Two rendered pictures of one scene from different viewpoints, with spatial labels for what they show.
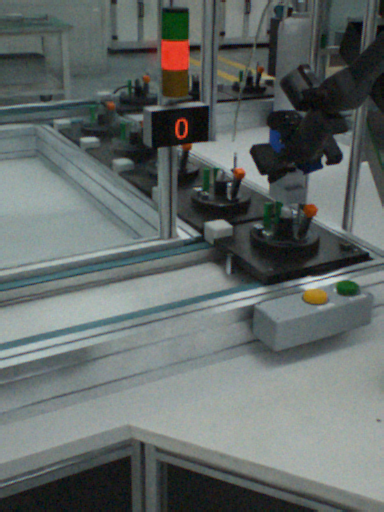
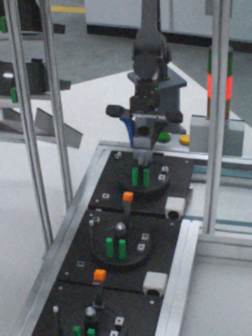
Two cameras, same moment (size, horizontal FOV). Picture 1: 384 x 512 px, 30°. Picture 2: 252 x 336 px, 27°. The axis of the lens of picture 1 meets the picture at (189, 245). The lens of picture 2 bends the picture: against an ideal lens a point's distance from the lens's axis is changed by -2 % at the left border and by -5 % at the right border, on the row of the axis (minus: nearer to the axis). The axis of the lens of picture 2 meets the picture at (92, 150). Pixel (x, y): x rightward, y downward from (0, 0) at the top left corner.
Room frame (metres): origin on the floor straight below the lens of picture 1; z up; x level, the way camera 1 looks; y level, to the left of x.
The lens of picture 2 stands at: (2.16, 0.53, 1.85)
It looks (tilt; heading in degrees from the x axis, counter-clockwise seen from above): 35 degrees down; 227
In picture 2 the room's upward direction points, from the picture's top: 5 degrees counter-clockwise
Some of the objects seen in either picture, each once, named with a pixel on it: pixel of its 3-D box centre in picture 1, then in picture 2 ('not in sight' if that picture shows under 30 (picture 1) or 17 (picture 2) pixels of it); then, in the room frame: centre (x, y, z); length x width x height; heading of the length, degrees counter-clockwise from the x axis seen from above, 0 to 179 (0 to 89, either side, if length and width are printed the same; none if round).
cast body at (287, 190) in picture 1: (284, 180); (142, 143); (1.33, -0.19, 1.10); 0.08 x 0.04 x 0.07; 29
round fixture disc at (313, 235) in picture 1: (284, 236); (144, 178); (1.32, -0.19, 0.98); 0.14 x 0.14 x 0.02
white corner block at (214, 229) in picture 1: (218, 232); (175, 208); (1.36, -0.06, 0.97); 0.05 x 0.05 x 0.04; 28
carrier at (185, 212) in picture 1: (220, 184); (121, 235); (1.54, -0.07, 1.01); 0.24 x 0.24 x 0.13; 28
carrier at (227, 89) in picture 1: (249, 79); not in sight; (2.86, -0.23, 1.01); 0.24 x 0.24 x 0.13; 28
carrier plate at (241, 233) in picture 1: (283, 245); (144, 183); (1.32, -0.19, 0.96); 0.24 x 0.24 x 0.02; 28
